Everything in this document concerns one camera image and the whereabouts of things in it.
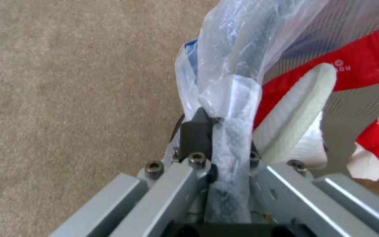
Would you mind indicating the left gripper left finger black wedge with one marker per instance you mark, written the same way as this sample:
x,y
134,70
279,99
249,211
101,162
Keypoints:
x,y
194,134

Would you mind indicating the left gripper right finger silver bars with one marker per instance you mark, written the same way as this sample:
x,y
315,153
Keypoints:
x,y
294,197

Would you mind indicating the clear plastic bin bag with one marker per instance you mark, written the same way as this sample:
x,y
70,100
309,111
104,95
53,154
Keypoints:
x,y
234,98

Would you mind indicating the silver metal mesh trash bin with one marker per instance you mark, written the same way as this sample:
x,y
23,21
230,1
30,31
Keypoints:
x,y
357,103

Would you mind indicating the torn white paper piece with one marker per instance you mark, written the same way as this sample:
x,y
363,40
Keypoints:
x,y
368,168

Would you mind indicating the blue plastic packet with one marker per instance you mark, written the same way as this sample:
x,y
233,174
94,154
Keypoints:
x,y
189,53

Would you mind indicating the white ribbed foam slipper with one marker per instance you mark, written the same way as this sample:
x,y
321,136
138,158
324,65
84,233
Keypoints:
x,y
301,111

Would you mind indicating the beige carpet rug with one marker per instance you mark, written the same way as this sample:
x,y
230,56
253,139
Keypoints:
x,y
77,98

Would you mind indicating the large red snack wrapper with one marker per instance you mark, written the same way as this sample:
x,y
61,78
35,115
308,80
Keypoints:
x,y
357,64

